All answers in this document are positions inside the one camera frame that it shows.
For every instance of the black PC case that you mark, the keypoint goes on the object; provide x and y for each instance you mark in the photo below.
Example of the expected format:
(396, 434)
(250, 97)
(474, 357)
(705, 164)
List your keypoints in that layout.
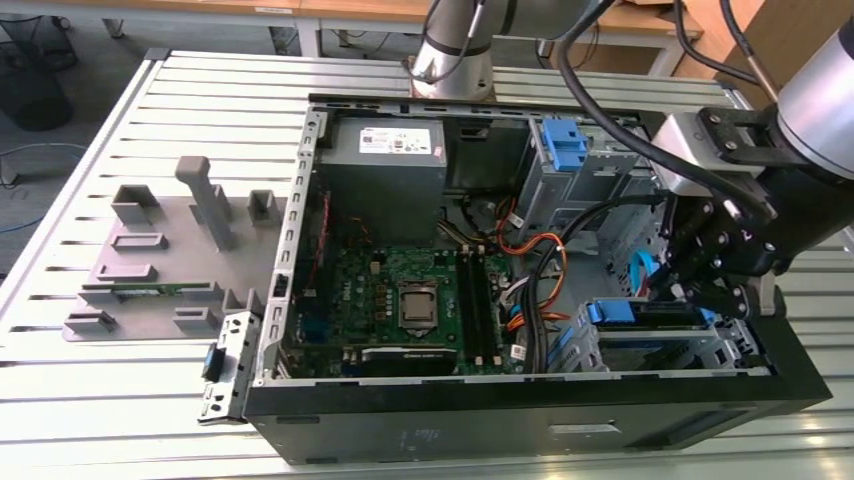
(467, 425)

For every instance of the green motherboard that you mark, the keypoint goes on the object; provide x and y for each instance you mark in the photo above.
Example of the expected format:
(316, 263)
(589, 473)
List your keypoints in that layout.
(363, 300)

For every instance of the metal disk bay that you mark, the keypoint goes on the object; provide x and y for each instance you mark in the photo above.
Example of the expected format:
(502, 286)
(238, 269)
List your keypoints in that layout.
(657, 334)

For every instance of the metal expansion slot bracket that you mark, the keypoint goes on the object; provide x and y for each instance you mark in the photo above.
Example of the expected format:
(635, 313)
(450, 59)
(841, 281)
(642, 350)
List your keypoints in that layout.
(234, 365)

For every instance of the black waste bin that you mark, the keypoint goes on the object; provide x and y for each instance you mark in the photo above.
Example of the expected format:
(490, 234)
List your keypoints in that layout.
(36, 90)

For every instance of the CPU socket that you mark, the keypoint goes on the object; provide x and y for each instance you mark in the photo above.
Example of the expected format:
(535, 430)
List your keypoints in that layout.
(419, 286)

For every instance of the hard disk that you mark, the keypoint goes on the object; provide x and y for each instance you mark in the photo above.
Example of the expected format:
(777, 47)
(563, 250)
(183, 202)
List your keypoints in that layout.
(610, 312)

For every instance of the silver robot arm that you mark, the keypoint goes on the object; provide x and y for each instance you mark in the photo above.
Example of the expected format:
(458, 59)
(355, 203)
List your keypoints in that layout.
(454, 65)

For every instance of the silver CPU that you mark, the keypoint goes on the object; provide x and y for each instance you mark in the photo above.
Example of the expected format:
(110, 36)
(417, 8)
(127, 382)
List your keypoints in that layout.
(418, 306)

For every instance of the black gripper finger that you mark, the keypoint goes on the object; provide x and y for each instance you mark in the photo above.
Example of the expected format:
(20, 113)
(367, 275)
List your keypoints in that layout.
(730, 297)
(701, 235)

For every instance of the long wooden desk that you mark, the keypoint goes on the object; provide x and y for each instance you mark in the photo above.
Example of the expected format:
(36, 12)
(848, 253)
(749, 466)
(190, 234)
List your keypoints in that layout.
(641, 27)

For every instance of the grey power supply unit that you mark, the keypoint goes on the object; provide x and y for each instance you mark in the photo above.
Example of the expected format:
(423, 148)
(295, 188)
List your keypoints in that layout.
(380, 200)

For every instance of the green RAM stick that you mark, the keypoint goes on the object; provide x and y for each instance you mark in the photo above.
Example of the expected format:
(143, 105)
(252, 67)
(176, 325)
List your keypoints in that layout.
(167, 288)

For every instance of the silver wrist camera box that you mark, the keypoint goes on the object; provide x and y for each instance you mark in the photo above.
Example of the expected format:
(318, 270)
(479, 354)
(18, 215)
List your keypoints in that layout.
(677, 145)

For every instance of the grey parts rack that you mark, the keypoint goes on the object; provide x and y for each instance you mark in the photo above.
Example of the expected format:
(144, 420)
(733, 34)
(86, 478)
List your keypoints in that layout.
(180, 255)

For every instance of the black graphics card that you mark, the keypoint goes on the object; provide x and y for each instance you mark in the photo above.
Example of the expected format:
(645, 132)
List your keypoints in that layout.
(407, 357)

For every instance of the black RAM slot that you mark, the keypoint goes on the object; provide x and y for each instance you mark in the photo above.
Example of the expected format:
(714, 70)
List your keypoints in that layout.
(471, 305)
(489, 305)

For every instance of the blue drive cage latch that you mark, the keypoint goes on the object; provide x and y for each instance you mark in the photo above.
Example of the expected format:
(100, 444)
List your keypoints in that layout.
(563, 145)

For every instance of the grey drive cage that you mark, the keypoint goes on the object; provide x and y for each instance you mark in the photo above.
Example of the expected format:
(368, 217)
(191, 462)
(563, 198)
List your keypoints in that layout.
(550, 200)

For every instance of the wooden cabinet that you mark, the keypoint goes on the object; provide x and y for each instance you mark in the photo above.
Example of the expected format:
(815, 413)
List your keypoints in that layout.
(801, 25)

